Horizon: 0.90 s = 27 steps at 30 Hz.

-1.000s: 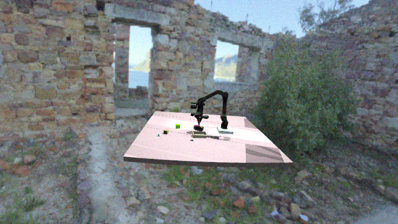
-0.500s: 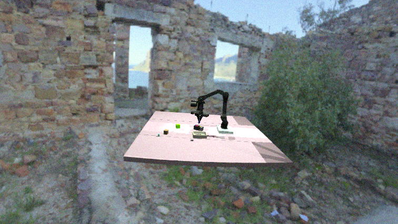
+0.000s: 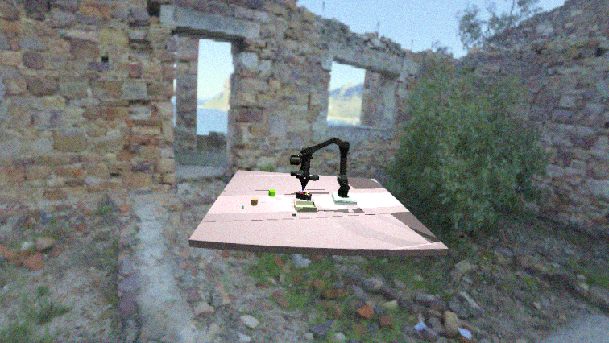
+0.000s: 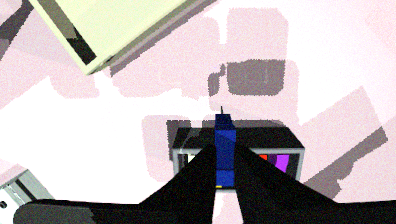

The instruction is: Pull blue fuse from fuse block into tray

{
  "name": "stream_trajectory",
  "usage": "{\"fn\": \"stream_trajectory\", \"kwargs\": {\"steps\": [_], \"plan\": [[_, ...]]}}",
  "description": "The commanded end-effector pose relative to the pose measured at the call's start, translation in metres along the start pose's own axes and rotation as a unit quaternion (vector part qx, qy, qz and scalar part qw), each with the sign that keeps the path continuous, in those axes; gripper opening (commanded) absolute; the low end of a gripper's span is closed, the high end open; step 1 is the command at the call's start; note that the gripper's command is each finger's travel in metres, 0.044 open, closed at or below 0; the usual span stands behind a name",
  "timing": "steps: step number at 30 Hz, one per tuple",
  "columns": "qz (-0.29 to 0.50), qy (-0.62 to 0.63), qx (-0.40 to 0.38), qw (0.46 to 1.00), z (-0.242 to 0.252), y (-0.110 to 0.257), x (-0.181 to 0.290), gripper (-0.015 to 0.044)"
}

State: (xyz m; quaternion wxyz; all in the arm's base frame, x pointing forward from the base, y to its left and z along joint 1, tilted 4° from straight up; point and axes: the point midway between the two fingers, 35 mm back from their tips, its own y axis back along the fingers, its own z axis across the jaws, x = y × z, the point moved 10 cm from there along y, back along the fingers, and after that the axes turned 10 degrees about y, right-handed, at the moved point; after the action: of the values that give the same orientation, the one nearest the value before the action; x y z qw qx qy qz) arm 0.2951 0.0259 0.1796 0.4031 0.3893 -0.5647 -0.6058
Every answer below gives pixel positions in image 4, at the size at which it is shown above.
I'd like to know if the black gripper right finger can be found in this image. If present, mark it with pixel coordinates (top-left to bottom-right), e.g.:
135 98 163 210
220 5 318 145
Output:
234 144 396 224

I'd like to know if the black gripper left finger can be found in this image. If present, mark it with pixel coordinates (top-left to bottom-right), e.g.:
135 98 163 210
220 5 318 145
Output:
12 144 217 224

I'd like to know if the black fuse block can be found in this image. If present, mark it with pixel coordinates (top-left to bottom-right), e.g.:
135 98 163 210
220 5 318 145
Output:
172 127 305 193

